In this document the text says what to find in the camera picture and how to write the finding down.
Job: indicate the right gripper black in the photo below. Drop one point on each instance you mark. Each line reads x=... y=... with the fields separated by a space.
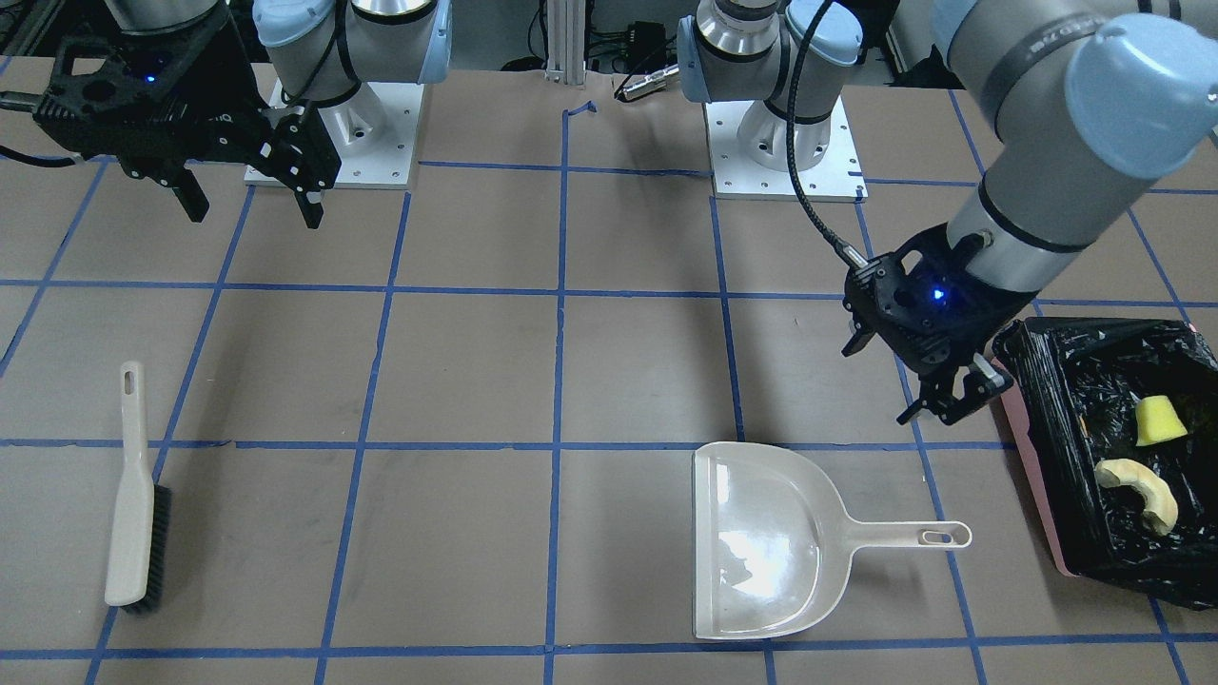
x=231 y=103

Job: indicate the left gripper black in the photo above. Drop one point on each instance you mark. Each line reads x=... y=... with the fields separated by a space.
x=996 y=316

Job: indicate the yellow sponge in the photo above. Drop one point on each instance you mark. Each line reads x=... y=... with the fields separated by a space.
x=1158 y=421

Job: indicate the croissant bread piece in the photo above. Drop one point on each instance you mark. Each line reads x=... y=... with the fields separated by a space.
x=1160 y=511

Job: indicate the beige plastic dustpan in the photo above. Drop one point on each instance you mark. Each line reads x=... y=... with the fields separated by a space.
x=775 y=543

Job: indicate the beige hand brush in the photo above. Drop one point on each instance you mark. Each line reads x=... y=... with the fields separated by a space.
x=140 y=520

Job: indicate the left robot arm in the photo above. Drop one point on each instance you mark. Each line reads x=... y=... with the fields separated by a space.
x=1094 y=102

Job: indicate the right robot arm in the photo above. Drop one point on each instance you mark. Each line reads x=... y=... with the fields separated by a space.
x=323 y=51

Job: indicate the bin with black bag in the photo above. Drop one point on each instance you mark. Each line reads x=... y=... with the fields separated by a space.
x=1079 y=380

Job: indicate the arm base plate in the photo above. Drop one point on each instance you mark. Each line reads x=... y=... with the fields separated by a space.
x=376 y=133
x=748 y=151

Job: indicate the aluminium frame post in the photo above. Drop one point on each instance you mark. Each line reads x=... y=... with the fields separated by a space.
x=565 y=42

